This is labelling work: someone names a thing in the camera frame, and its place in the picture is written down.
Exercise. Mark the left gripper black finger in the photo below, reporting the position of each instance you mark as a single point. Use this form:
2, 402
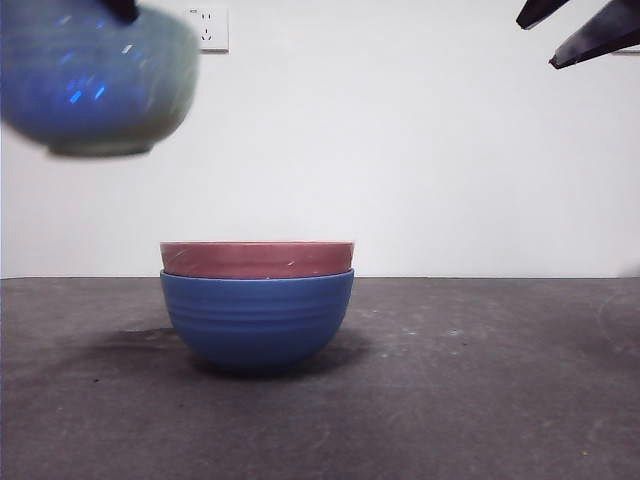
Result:
121, 10

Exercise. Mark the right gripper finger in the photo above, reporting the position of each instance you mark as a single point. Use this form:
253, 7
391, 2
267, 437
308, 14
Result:
600, 37
547, 12

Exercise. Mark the green ribbed bowl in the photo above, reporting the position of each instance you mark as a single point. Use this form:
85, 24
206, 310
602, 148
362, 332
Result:
95, 85

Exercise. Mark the red ribbed bowl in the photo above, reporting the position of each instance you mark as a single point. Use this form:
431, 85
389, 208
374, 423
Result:
250, 258

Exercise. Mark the blue ribbed bowl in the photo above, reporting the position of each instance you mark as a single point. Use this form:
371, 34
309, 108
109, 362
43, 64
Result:
257, 325

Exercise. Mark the white wall socket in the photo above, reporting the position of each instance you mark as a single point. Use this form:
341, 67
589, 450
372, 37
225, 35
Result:
216, 30

